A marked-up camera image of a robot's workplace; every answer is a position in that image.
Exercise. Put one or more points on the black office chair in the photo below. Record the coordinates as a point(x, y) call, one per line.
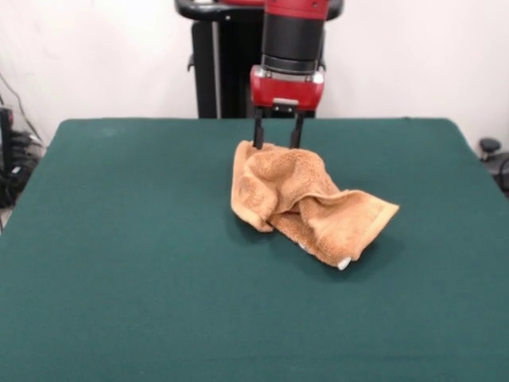
point(493, 151)

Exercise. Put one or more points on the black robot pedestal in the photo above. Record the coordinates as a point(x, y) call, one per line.
point(204, 79)

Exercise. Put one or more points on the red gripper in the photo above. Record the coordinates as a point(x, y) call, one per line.
point(286, 91)

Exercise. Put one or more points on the orange terry towel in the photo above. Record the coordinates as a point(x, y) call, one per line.
point(278, 179)

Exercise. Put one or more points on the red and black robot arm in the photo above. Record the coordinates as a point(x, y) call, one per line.
point(292, 36)

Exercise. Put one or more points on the dark green table cloth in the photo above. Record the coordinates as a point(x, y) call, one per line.
point(119, 278)

